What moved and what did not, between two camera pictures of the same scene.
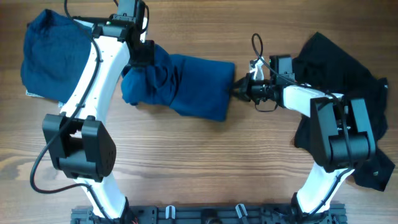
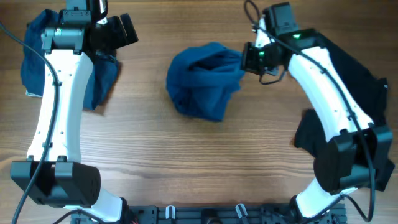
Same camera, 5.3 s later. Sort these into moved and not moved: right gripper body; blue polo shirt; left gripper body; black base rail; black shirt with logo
Moved: left gripper body; blue polo shirt; right gripper body
Not moved: black shirt with logo; black base rail
